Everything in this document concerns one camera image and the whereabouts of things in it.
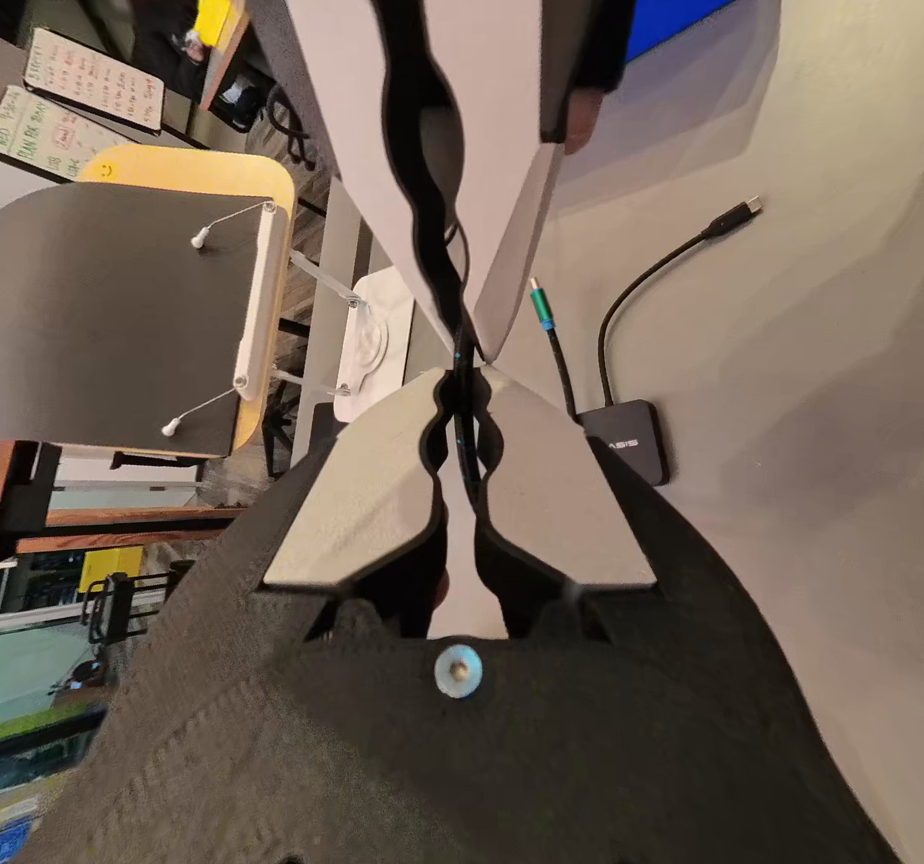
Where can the person's right hand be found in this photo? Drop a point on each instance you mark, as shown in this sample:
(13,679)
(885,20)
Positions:
(581,121)

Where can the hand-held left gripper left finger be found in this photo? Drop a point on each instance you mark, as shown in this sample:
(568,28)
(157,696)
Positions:
(361,518)

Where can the white bar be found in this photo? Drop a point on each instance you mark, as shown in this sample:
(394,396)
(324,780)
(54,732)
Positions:
(260,301)

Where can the small yellow bin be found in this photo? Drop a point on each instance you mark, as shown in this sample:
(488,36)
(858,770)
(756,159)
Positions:
(217,1)

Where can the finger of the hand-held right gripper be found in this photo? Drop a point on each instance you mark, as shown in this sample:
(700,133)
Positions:
(347,99)
(498,114)

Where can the black tilted board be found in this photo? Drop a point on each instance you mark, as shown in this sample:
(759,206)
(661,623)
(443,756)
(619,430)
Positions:
(116,316)

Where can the whiteboard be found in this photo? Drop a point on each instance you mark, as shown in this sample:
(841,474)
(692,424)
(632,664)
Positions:
(51,135)
(94,81)

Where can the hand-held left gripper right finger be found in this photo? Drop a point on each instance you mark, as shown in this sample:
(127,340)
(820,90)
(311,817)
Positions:
(563,518)

